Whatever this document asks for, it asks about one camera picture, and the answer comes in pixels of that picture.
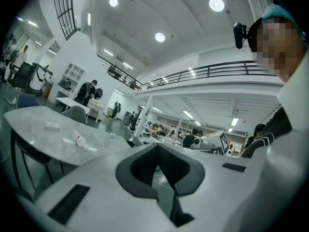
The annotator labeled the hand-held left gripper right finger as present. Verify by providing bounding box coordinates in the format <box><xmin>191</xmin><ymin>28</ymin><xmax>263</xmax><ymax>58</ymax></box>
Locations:
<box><xmin>158</xmin><ymin>144</ymin><xmax>261</xmax><ymax>232</ymax></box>

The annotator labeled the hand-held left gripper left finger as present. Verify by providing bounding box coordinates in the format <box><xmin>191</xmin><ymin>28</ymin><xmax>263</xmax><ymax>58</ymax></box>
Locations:
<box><xmin>35</xmin><ymin>143</ymin><xmax>176</xmax><ymax>232</ymax></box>

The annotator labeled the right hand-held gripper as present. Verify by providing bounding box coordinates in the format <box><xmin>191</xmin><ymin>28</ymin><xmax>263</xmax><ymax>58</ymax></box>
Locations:
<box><xmin>204</xmin><ymin>129</ymin><xmax>230</xmax><ymax>156</ymax></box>

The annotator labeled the clear plastic water bottle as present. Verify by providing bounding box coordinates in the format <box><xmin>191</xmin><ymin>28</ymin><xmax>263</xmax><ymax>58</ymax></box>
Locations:
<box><xmin>71</xmin><ymin>129</ymin><xmax>90</xmax><ymax>151</ymax></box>

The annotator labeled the small white box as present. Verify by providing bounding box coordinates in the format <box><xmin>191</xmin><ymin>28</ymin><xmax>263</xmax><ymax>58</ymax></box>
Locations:
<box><xmin>45</xmin><ymin>121</ymin><xmax>60</xmax><ymax>131</ymax></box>

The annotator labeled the white marble table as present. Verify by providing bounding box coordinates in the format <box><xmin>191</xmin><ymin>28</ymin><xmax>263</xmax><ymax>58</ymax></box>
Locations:
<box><xmin>3</xmin><ymin>105</ymin><xmax>133</xmax><ymax>190</ymax></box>

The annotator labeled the person's black shirt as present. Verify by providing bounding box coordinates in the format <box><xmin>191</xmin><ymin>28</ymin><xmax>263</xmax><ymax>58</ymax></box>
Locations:
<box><xmin>241</xmin><ymin>106</ymin><xmax>294</xmax><ymax>159</ymax></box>

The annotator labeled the black balcony railing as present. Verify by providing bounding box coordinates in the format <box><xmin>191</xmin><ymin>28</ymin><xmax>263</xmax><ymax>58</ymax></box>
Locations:
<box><xmin>51</xmin><ymin>0</ymin><xmax>82</xmax><ymax>41</ymax></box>
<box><xmin>98</xmin><ymin>54</ymin><xmax>278</xmax><ymax>91</ymax></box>

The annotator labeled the grey chair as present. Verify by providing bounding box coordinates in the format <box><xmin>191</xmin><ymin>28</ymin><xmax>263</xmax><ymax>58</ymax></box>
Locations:
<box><xmin>61</xmin><ymin>105</ymin><xmax>88</xmax><ymax>125</ymax></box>

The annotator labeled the beige dressing table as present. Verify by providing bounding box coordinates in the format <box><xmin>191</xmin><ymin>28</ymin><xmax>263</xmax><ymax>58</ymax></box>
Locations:
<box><xmin>88</xmin><ymin>99</ymin><xmax>103</xmax><ymax>117</ymax></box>

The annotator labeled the white rectangular table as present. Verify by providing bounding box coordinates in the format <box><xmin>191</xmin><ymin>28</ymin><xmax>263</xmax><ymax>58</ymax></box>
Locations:
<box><xmin>56</xmin><ymin>97</ymin><xmax>100</xmax><ymax>123</ymax></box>

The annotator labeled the person's head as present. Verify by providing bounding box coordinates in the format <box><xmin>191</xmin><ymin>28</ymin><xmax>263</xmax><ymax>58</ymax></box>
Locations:
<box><xmin>248</xmin><ymin>15</ymin><xmax>309</xmax><ymax>82</ymax></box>

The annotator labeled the white drawer desk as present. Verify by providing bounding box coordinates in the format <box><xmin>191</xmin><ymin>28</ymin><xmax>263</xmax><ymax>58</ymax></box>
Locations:
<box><xmin>47</xmin><ymin>82</ymin><xmax>73</xmax><ymax>103</ymax></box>

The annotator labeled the black white patterned bag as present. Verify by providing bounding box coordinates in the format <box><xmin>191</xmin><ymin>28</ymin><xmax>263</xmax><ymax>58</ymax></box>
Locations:
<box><xmin>57</xmin><ymin>77</ymin><xmax>73</xmax><ymax>90</ymax></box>

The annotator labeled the blue chair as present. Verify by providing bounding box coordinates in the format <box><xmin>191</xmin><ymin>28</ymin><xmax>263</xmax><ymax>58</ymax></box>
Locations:
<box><xmin>15</xmin><ymin>93</ymin><xmax>41</xmax><ymax>110</ymax></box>

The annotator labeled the white shelf cabinet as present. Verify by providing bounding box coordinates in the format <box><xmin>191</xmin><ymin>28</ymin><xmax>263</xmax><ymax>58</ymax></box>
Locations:
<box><xmin>63</xmin><ymin>63</ymin><xmax>86</xmax><ymax>87</ymax></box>

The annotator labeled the white black robot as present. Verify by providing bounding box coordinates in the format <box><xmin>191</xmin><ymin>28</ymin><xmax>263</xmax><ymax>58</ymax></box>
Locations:
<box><xmin>28</xmin><ymin>62</ymin><xmax>53</xmax><ymax>93</ymax></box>

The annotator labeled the teal headband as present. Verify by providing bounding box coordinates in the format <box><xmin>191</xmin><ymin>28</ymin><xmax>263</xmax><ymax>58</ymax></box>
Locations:
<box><xmin>261</xmin><ymin>3</ymin><xmax>309</xmax><ymax>43</ymax></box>

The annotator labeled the black office chair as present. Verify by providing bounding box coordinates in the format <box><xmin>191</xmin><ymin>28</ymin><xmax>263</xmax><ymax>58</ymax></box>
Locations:
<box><xmin>4</xmin><ymin>61</ymin><xmax>33</xmax><ymax>105</ymax></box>

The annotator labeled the black head camera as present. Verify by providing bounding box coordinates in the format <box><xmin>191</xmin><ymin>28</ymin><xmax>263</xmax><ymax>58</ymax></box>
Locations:
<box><xmin>233</xmin><ymin>22</ymin><xmax>249</xmax><ymax>50</ymax></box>

